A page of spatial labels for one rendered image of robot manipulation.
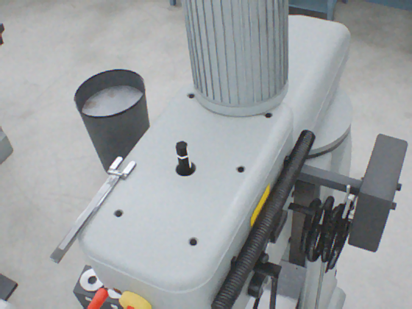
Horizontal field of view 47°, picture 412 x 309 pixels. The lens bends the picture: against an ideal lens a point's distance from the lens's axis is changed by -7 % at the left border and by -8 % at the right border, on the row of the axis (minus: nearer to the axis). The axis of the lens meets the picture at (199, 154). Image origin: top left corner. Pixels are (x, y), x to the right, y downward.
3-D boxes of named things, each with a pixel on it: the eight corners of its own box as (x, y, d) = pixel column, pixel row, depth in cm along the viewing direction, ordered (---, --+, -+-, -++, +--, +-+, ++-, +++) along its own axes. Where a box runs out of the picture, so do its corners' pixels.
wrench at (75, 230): (62, 266, 78) (61, 264, 78) (45, 257, 80) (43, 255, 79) (136, 165, 93) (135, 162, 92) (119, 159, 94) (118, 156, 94)
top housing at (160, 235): (204, 334, 85) (194, 293, 73) (85, 281, 94) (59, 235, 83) (297, 154, 112) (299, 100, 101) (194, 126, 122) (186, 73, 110)
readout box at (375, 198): (379, 255, 115) (397, 203, 100) (346, 245, 118) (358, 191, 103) (397, 196, 127) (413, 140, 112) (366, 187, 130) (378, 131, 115)
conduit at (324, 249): (331, 284, 130) (341, 243, 115) (276, 266, 136) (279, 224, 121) (350, 233, 140) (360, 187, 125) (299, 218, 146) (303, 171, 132)
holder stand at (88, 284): (140, 329, 172) (128, 306, 158) (87, 315, 178) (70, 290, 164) (151, 302, 180) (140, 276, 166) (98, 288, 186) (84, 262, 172)
